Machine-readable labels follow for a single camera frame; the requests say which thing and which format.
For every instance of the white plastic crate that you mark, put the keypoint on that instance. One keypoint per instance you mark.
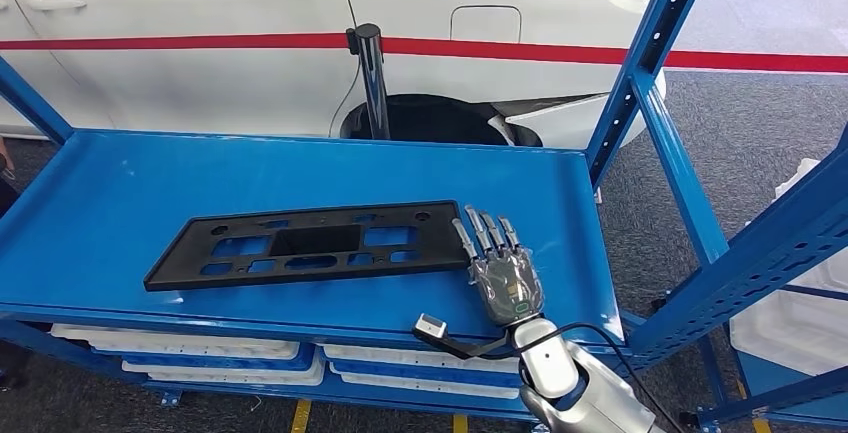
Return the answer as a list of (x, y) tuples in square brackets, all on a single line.
[(232, 377), (795, 330), (199, 347), (397, 357), (424, 387)]

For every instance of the black plastic plate bracket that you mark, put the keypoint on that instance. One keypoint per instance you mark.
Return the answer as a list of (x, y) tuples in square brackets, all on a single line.
[(444, 244)]

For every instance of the blue steel shelf rack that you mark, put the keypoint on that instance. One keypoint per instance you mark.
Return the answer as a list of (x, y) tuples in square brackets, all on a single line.
[(530, 172), (762, 380)]

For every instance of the red barrier belt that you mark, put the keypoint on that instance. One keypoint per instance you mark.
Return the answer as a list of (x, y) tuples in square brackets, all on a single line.
[(199, 41), (530, 51)]

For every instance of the person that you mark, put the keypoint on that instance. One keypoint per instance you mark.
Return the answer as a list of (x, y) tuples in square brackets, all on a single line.
[(5, 172)]

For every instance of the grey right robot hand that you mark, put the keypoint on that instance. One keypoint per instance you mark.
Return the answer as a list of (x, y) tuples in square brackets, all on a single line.
[(510, 284)]

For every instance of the white car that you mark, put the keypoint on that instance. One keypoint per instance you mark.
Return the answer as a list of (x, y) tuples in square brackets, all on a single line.
[(199, 85)]

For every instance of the yellow floor tape square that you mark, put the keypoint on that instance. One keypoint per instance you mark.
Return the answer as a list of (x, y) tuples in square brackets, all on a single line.
[(301, 417)]

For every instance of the chrome barrier post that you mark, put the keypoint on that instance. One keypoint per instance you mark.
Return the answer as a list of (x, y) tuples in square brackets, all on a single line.
[(376, 85)]

